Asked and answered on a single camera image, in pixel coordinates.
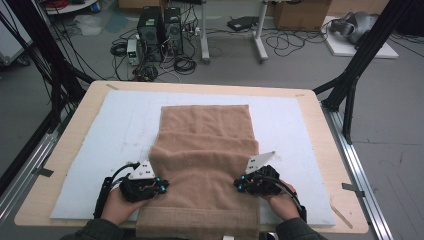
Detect large black computer tower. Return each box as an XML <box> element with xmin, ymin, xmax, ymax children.
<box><xmin>137</xmin><ymin>5</ymin><xmax>165</xmax><ymax>63</ymax></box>

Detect white foam mat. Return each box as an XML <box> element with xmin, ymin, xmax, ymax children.
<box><xmin>49</xmin><ymin>89</ymin><xmax>336</xmax><ymax>228</ymax></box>

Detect person's right hand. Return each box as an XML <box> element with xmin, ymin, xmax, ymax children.
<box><xmin>263</xmin><ymin>181</ymin><xmax>301</xmax><ymax>222</ymax></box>

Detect loose black floor cables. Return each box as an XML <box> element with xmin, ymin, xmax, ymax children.
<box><xmin>264</xmin><ymin>28</ymin><xmax>329</xmax><ymax>58</ymax></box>

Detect white floor board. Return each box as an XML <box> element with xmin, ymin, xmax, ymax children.
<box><xmin>321</xmin><ymin>15</ymin><xmax>399</xmax><ymax>60</ymax></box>

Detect grey bag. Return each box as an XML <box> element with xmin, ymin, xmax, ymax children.
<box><xmin>329</xmin><ymin>10</ymin><xmax>379</xmax><ymax>44</ymax></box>

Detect black metal frame stand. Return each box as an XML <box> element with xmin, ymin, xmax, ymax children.
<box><xmin>312</xmin><ymin>0</ymin><xmax>424</xmax><ymax>145</ymax></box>
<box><xmin>0</xmin><ymin>0</ymin><xmax>96</xmax><ymax>134</ymax></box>

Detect round white table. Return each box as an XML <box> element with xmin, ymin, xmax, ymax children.
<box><xmin>43</xmin><ymin>0</ymin><xmax>101</xmax><ymax>16</ymax></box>

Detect thin wooden stick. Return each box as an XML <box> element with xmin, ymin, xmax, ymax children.
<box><xmin>329</xmin><ymin>204</ymin><xmax>354</xmax><ymax>230</ymax></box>

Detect clear plastic bag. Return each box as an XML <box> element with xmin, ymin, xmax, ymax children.
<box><xmin>74</xmin><ymin>14</ymin><xmax>103</xmax><ymax>37</ymax></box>

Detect grey power supply unit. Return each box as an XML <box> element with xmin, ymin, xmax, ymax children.
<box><xmin>126</xmin><ymin>38</ymin><xmax>141</xmax><ymax>67</ymax></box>

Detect coiled black cable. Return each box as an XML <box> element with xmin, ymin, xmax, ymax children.
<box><xmin>173</xmin><ymin>56</ymin><xmax>198</xmax><ymax>76</ymax></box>

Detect tan terry towel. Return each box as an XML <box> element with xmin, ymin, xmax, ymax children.
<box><xmin>135</xmin><ymin>104</ymin><xmax>262</xmax><ymax>240</ymax></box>

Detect dark tape piece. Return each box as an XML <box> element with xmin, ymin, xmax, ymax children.
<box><xmin>341</xmin><ymin>182</ymin><xmax>366</xmax><ymax>198</ymax></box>
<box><xmin>31</xmin><ymin>166</ymin><xmax>54</xmax><ymax>178</ymax></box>

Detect light wooden table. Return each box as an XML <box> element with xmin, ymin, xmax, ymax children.
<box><xmin>13</xmin><ymin>79</ymin><xmax>369</xmax><ymax>234</ymax></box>

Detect aluminium rail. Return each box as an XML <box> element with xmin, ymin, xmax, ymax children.
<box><xmin>0</xmin><ymin>109</ymin><xmax>78</xmax><ymax>218</ymax></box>
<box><xmin>321</xmin><ymin>103</ymin><xmax>396</xmax><ymax>240</ymax></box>

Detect cardboard box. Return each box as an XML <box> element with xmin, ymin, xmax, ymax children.
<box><xmin>273</xmin><ymin>0</ymin><xmax>333</xmax><ymax>32</ymax></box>

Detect flat black device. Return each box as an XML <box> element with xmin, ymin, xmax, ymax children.
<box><xmin>227</xmin><ymin>15</ymin><xmax>259</xmax><ymax>33</ymax></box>

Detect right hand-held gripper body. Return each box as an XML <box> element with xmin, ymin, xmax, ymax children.
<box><xmin>245</xmin><ymin>150</ymin><xmax>283</xmax><ymax>197</ymax></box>

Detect white table frame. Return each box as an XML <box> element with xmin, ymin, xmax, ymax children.
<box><xmin>199</xmin><ymin>0</ymin><xmax>269</xmax><ymax>65</ymax></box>

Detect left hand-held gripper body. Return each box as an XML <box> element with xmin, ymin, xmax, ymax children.
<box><xmin>118</xmin><ymin>159</ymin><xmax>158</xmax><ymax>204</ymax></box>

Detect person's left hand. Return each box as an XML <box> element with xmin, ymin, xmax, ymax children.
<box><xmin>100</xmin><ymin>188</ymin><xmax>148</xmax><ymax>226</ymax></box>

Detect slim black computer tower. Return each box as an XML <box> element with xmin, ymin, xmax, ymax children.
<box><xmin>163</xmin><ymin>6</ymin><xmax>184</xmax><ymax>56</ymax></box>

